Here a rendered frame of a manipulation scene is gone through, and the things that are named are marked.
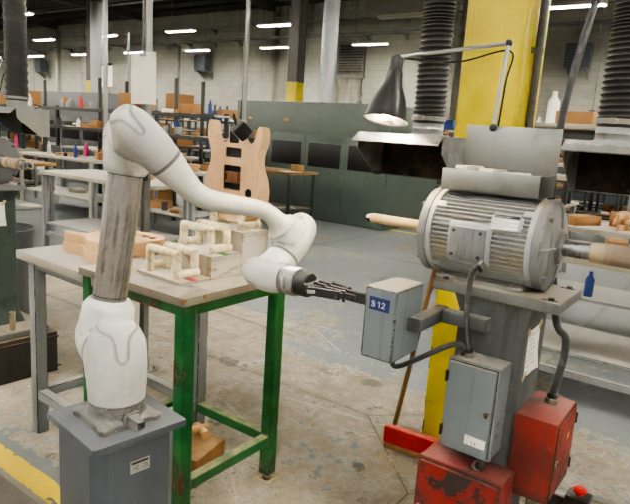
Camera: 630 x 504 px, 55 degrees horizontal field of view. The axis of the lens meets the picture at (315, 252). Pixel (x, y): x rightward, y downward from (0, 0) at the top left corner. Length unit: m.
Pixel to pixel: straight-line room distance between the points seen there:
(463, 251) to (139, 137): 0.92
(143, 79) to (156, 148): 2.01
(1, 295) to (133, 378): 2.27
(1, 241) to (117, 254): 2.05
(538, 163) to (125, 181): 1.18
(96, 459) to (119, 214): 0.66
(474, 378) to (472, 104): 1.43
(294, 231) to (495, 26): 1.38
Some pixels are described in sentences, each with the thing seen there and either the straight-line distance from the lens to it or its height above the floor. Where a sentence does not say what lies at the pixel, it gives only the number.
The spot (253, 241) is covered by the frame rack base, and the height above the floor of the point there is 1.06.
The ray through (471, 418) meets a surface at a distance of 1.76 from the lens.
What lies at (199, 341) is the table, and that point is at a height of 0.53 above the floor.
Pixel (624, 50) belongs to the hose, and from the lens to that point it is 1.78.
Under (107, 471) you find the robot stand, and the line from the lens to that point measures 1.73.
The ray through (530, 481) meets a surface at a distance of 1.88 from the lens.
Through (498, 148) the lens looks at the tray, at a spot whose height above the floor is 1.50.
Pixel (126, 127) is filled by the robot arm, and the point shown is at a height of 1.49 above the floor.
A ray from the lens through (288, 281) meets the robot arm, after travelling 1.77.
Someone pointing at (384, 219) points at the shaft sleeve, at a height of 1.25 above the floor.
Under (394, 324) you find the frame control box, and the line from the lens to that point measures 1.61.
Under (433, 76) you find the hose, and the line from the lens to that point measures 1.95.
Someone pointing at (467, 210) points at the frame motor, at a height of 1.33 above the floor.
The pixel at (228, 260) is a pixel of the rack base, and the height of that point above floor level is 1.00.
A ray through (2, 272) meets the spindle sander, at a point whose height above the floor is 0.61.
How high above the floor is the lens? 1.51
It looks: 11 degrees down
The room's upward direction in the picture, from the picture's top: 4 degrees clockwise
